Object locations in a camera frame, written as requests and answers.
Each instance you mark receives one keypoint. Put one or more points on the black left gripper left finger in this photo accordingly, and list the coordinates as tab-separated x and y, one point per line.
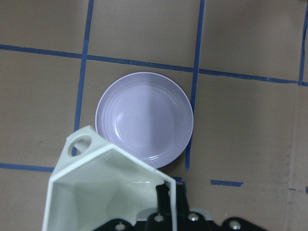
161	219

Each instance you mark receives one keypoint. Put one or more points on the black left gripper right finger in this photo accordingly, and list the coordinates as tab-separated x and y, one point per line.
186	219

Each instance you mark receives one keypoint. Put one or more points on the white faceted cup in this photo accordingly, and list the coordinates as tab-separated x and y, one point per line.
95	181

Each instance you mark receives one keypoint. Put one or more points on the lavender round plate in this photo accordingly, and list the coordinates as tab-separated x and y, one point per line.
148	115

